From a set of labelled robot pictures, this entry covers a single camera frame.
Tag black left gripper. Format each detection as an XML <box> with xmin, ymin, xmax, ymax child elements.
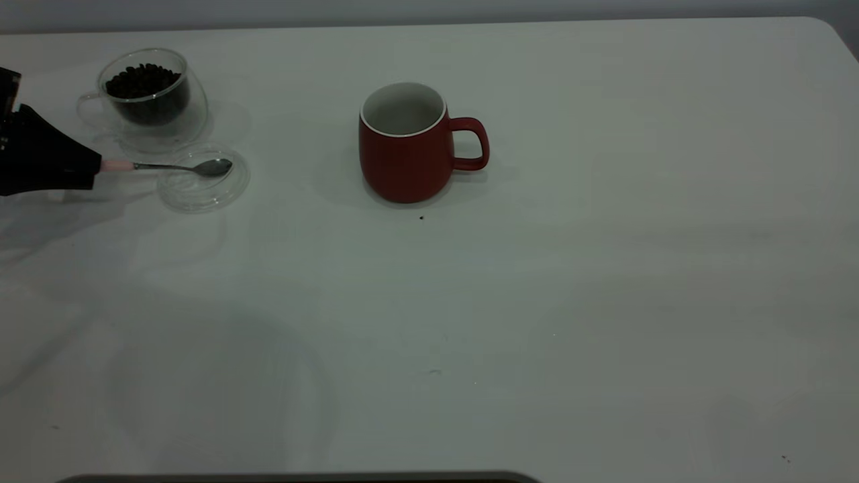
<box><xmin>0</xmin><ymin>67</ymin><xmax>103</xmax><ymax>197</ymax></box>

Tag pink-handled metal spoon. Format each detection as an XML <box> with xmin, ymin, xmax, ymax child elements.
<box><xmin>100</xmin><ymin>158</ymin><xmax>234</xmax><ymax>178</ymax></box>

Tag red ceramic mug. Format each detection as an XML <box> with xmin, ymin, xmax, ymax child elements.
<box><xmin>358</xmin><ymin>82</ymin><xmax>490</xmax><ymax>204</ymax></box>

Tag dark coffee beans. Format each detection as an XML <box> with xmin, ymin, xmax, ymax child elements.
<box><xmin>104</xmin><ymin>63</ymin><xmax>190</xmax><ymax>125</ymax></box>

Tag clear glass lid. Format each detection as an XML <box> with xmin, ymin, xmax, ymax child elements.
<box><xmin>158</xmin><ymin>144</ymin><xmax>251</xmax><ymax>214</ymax></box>

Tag clear double-wall glass cup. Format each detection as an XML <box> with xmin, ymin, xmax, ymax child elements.
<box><xmin>76</xmin><ymin>47</ymin><xmax>207</xmax><ymax>154</ymax></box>

